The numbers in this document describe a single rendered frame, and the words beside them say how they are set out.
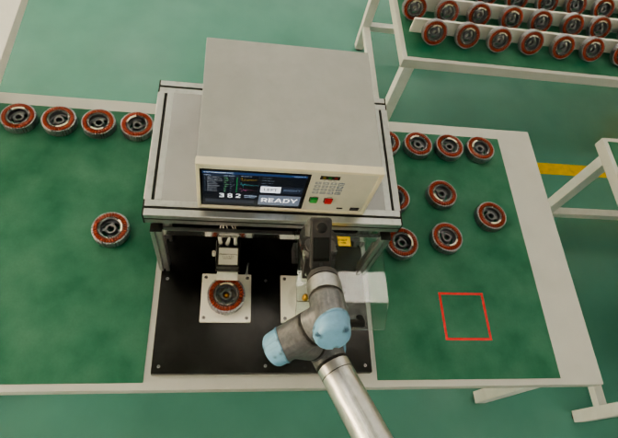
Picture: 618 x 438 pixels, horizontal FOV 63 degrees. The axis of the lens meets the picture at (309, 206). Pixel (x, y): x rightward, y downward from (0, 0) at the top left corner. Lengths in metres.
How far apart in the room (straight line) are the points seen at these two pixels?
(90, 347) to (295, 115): 0.88
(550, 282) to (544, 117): 1.80
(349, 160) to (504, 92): 2.49
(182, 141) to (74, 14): 2.16
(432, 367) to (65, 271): 1.16
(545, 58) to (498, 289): 1.24
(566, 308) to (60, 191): 1.75
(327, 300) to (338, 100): 0.52
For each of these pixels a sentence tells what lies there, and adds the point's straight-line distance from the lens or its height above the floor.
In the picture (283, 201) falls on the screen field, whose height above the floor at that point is 1.17.
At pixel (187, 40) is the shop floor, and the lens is 3.28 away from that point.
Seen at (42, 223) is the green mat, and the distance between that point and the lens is 1.78.
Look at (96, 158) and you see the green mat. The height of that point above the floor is 0.75.
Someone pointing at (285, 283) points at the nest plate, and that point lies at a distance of 1.59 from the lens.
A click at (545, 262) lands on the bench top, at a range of 2.01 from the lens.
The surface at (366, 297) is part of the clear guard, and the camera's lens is 1.32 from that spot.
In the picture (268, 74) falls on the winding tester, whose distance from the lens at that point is 1.31.
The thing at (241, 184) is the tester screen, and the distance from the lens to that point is 1.20.
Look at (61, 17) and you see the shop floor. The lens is 3.48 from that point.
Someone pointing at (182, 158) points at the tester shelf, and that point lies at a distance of 1.39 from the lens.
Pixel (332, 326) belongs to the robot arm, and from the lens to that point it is 0.98.
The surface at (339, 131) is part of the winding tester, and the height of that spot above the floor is 1.32.
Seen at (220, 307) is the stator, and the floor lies 0.82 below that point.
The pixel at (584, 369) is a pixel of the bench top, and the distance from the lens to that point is 1.94.
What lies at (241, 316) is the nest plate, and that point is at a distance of 1.55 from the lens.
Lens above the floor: 2.27
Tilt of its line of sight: 60 degrees down
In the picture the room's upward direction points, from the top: 19 degrees clockwise
